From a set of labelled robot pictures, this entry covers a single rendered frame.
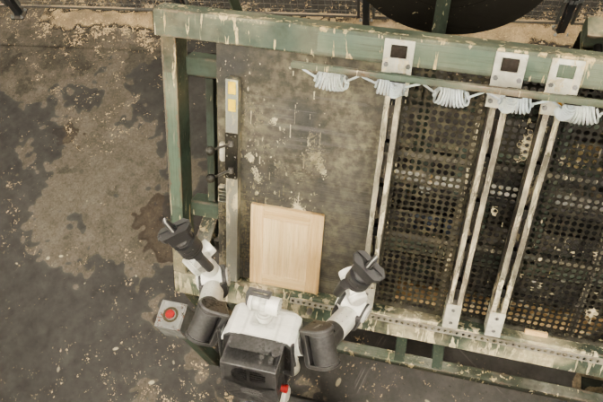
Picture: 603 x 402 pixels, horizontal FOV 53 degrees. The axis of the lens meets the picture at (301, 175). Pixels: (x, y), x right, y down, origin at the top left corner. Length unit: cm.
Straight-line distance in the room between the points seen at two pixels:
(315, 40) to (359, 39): 15
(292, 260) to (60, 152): 235
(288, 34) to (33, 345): 261
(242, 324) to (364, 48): 105
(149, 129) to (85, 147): 45
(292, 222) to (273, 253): 19
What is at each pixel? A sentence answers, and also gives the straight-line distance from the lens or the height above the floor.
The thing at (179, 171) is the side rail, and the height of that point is 134.
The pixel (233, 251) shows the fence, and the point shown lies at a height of 104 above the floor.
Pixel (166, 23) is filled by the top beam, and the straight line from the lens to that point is 229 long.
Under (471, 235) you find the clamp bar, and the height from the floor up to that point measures 128.
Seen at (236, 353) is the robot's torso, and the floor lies 140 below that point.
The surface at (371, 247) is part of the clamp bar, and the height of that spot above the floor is 116.
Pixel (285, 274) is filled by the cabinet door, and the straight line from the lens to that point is 271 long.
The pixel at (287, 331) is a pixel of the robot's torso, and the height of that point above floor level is 135.
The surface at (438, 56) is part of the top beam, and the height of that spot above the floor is 189.
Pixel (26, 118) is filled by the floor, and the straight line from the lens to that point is 485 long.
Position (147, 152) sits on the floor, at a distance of 431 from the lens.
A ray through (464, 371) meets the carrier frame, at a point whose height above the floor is 18.
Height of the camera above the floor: 349
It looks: 61 degrees down
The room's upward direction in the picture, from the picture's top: 10 degrees counter-clockwise
